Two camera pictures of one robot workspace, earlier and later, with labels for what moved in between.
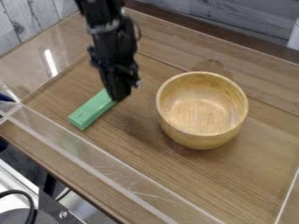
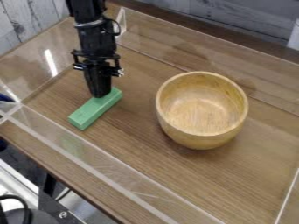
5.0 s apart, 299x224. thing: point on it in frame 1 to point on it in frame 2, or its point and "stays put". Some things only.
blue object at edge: (5, 98) stays put
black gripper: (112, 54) to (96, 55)
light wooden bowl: (200, 108) stays put
